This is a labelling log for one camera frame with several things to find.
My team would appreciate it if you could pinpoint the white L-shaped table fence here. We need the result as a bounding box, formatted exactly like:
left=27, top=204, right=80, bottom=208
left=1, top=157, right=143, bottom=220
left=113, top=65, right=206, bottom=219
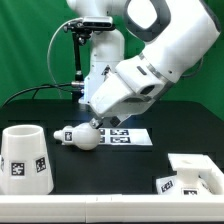
left=0, top=155, right=224, bottom=224

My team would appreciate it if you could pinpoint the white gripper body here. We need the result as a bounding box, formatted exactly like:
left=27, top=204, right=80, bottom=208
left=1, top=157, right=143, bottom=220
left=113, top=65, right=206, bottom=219
left=90, top=72, right=136, bottom=128

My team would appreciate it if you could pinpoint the white conical lamp shade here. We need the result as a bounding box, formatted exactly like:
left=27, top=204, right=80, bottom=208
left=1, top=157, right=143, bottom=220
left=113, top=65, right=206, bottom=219
left=0, top=125, right=54, bottom=195

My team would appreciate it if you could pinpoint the white marker sheet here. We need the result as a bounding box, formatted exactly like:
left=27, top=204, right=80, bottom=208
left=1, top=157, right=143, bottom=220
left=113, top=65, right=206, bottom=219
left=99, top=128, right=152, bottom=146

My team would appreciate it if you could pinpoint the white lamp bulb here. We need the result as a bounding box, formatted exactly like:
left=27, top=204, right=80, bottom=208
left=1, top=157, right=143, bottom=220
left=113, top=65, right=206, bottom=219
left=53, top=123, right=101, bottom=150

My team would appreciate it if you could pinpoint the white lamp base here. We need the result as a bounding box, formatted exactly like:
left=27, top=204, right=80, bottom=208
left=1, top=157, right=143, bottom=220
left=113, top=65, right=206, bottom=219
left=156, top=153, right=212, bottom=196

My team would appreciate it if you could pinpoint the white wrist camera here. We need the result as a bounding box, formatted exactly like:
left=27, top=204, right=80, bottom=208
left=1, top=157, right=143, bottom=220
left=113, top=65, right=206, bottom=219
left=132, top=82, right=173, bottom=115

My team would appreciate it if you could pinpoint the camera on black stand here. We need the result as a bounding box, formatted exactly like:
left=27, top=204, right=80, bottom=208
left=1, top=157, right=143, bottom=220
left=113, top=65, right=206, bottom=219
left=63, top=16, right=115, bottom=99

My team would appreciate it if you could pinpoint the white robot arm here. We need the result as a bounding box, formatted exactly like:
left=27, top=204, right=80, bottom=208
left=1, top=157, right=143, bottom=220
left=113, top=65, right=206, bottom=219
left=66, top=0, right=221, bottom=128

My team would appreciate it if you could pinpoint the black cable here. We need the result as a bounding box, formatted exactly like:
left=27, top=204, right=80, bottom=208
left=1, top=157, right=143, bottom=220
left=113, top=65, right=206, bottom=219
left=1, top=82, right=85, bottom=108

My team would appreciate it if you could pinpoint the grey camera cable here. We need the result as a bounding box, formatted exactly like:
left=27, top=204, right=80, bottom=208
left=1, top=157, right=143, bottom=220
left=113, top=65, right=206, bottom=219
left=46, top=18, right=80, bottom=99

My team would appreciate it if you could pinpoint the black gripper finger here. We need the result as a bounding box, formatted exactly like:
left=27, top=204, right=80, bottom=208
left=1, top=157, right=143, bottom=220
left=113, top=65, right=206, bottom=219
left=89, top=118, right=102, bottom=129

